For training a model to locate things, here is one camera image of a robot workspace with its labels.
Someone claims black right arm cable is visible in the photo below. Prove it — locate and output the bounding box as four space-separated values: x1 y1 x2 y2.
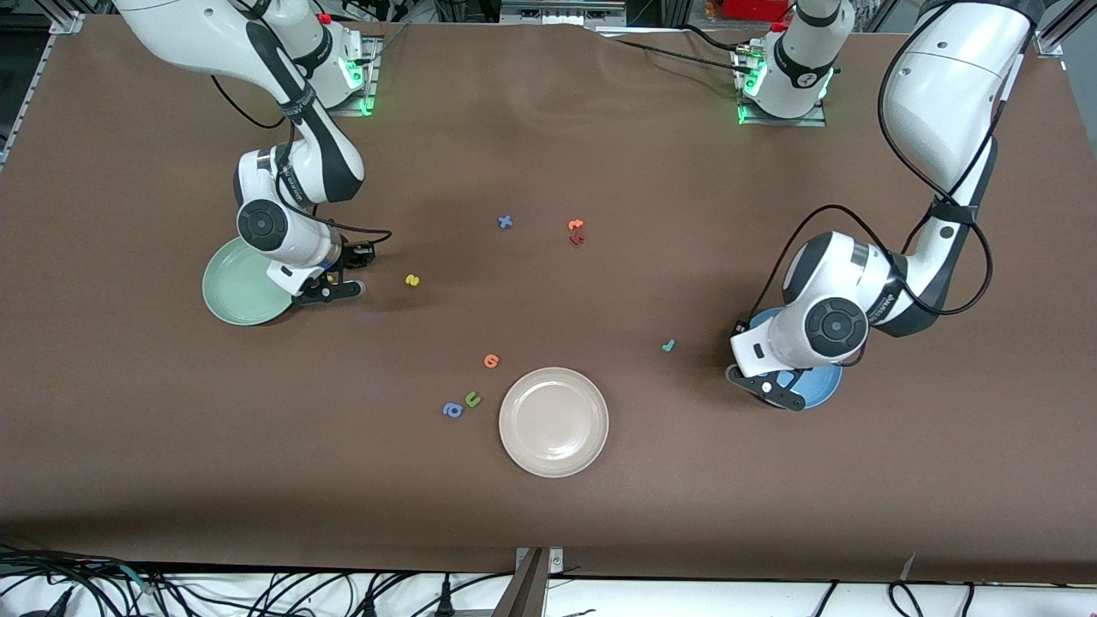
210 73 393 249

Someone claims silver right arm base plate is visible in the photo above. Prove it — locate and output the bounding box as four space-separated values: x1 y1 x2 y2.
285 36 379 117

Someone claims dark grey metal post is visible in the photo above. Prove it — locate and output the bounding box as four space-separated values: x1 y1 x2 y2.
491 547 549 617

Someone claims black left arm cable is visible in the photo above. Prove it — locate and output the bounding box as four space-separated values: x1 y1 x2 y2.
737 4 995 326

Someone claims black base power cable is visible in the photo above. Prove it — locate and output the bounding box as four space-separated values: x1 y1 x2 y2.
591 24 755 74

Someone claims blue plate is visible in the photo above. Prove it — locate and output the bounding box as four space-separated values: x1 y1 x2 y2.
739 307 843 411

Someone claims small silver bracket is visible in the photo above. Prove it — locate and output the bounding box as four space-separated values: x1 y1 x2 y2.
514 547 565 575

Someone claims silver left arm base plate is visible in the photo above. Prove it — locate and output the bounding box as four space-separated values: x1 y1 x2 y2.
735 47 829 129

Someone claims green plate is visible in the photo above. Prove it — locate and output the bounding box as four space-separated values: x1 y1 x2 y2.
202 236 301 326

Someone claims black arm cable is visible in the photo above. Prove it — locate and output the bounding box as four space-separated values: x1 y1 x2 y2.
737 4 995 326
210 73 393 249

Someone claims beige plate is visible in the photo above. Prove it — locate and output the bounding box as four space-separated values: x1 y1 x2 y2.
499 367 609 478

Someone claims grey metal rack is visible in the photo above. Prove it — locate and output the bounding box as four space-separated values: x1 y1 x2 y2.
500 0 628 27

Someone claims red box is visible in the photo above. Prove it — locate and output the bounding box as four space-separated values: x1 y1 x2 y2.
718 0 791 22

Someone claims brown table cover mat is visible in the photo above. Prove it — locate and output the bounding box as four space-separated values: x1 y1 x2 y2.
0 13 1097 585

